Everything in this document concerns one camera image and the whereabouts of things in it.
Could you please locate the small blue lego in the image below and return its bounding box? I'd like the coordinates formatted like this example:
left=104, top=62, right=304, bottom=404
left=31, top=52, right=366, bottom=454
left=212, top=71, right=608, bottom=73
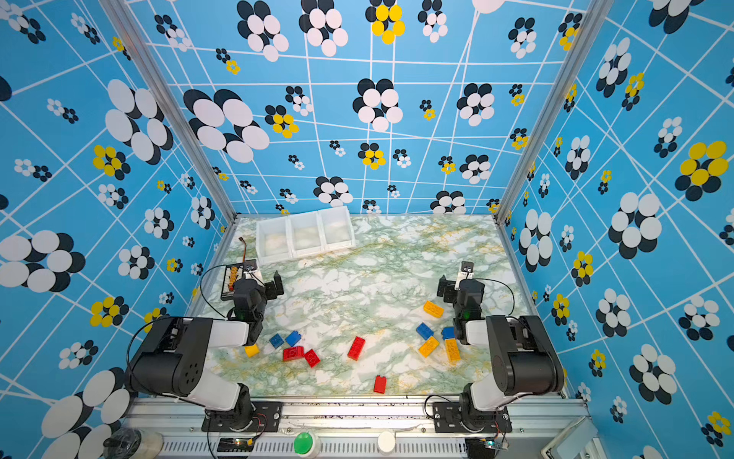
left=442, top=327, right=456, bottom=340
left=269, top=334, right=285, bottom=349

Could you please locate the blue lego brick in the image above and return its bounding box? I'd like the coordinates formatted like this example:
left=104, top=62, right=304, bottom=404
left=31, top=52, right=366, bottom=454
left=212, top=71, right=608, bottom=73
left=285, top=331, right=302, bottom=347
left=416, top=322, right=434, bottom=340

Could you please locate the long yellow lego brick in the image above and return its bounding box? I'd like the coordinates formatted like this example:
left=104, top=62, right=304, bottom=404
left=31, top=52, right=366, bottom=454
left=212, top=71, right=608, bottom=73
left=445, top=339, right=462, bottom=363

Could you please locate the white three-compartment container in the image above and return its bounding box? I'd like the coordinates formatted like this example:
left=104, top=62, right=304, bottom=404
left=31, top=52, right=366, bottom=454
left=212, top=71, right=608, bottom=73
left=255, top=207, right=357, bottom=265

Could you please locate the red lego brick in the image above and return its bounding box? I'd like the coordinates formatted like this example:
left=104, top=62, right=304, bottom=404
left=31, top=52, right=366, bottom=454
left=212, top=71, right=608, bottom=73
left=347, top=337, right=365, bottom=361
left=282, top=346, right=305, bottom=361
left=304, top=349, right=321, bottom=368

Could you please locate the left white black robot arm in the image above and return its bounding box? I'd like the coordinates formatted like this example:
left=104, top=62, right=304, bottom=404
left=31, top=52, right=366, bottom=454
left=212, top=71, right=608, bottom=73
left=125, top=273, right=284, bottom=424

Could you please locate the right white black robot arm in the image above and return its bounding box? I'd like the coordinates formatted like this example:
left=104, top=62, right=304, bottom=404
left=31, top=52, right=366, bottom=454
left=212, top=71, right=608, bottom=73
left=437, top=273, right=564, bottom=421

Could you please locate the black box with orange parts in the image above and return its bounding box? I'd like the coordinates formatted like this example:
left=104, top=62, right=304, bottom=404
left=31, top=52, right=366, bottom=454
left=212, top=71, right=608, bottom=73
left=220, top=263, right=244, bottom=301

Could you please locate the small red lego front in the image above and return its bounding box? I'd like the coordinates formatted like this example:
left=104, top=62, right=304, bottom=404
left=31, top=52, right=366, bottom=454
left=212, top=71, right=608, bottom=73
left=374, top=375, right=387, bottom=394

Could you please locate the left circuit board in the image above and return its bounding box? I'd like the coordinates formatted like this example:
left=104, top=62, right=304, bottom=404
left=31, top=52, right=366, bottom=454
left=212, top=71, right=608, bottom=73
left=216, top=437, right=254, bottom=454

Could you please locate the circuit board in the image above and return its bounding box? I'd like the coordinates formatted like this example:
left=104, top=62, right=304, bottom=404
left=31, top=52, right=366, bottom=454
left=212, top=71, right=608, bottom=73
left=216, top=437, right=254, bottom=454
left=464, top=438, right=502, bottom=459

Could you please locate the green push button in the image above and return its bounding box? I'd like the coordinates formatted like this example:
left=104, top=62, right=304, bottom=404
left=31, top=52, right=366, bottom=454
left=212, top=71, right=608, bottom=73
left=294, top=431, right=320, bottom=458

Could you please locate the right circuit board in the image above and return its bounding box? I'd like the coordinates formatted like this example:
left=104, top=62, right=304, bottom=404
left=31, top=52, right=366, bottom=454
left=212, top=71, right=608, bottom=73
left=464, top=438, right=502, bottom=459

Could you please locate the white push button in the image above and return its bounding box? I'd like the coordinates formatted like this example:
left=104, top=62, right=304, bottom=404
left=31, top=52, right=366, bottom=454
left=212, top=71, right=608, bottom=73
left=378, top=430, right=397, bottom=455

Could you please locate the grey box front right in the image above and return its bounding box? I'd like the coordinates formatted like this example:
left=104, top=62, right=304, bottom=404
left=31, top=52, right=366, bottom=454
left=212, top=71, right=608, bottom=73
left=540, top=416, right=607, bottom=459

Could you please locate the clear tape roll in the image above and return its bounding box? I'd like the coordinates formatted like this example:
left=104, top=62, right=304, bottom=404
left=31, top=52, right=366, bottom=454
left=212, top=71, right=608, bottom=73
left=102, top=428, right=164, bottom=459

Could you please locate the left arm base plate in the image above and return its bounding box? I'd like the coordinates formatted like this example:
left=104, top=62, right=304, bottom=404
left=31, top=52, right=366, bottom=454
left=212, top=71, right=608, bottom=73
left=201, top=401, right=284, bottom=433

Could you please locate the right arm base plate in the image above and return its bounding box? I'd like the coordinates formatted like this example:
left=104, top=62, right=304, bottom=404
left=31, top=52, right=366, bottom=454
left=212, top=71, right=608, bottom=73
left=432, top=401, right=513, bottom=435

